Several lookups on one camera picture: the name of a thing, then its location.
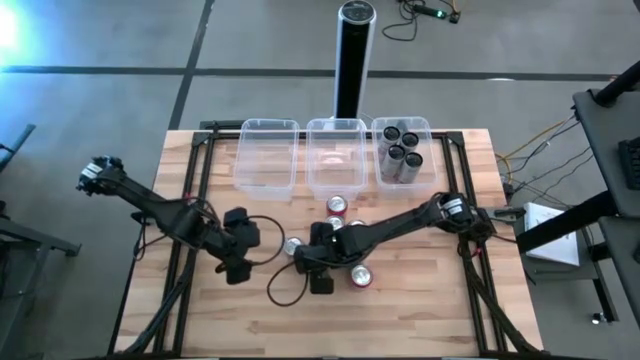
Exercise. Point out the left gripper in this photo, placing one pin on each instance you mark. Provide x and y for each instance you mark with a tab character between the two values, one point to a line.
225	245

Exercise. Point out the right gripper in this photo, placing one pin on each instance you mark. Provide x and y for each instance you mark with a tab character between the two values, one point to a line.
330	252

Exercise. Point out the red strawberry soda can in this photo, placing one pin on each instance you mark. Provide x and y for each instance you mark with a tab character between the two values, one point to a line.
337	205
361	276

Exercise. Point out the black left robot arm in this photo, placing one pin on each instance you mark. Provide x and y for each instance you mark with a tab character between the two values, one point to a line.
150	200

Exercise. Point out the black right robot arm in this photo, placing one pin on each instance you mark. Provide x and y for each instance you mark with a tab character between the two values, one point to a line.
400	220

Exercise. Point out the clear plastic bin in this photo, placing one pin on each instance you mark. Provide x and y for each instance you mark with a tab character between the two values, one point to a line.
265	170
405	191
335	175

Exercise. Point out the black table clamp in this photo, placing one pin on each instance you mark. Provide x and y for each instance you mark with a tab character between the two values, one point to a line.
510	213
145	217

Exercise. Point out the black and white tower fan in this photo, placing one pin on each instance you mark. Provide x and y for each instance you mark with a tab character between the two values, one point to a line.
355	60

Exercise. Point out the grey metal stand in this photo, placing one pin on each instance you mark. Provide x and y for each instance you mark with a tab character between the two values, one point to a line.
40	242

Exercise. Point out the white paper sheet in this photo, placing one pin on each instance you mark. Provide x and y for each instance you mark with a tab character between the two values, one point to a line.
550	245

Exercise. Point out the black square beam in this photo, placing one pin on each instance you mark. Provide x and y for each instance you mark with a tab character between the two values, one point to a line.
565	222

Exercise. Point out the black power strip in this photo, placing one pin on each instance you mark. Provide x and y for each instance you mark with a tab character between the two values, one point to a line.
425	10

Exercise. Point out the small black power adapter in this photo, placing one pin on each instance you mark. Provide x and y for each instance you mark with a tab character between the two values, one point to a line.
454	17

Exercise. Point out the small caster wheel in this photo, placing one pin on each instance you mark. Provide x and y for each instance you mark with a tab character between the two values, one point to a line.
597	318

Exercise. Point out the grey desk top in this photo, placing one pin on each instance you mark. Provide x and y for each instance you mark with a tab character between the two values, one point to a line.
625	260
605	150

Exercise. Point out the black keyboard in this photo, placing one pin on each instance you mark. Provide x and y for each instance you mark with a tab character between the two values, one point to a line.
631	165

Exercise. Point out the black round pole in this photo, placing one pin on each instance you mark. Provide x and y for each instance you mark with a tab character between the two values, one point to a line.
620	85

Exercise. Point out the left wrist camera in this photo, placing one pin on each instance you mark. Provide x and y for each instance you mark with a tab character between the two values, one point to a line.
235	216

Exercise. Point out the black aluminium table frame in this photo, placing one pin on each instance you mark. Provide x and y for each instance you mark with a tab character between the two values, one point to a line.
452	137

